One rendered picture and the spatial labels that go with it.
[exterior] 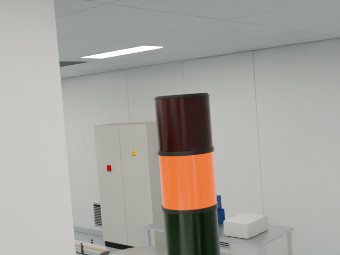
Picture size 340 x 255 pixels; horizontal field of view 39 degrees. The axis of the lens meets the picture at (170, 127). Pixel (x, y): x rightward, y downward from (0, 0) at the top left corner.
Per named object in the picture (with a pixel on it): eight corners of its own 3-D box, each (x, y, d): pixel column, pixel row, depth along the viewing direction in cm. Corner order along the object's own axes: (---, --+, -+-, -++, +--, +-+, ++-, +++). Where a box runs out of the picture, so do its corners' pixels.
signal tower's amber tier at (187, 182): (194, 213, 40) (189, 155, 40) (151, 208, 43) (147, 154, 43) (227, 201, 43) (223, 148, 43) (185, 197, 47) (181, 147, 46)
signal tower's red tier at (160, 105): (189, 153, 40) (185, 97, 39) (146, 153, 43) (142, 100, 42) (223, 146, 43) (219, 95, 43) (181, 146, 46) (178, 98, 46)
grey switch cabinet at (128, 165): (154, 258, 730) (144, 123, 720) (102, 247, 809) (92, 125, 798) (172, 250, 763) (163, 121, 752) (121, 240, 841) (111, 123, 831)
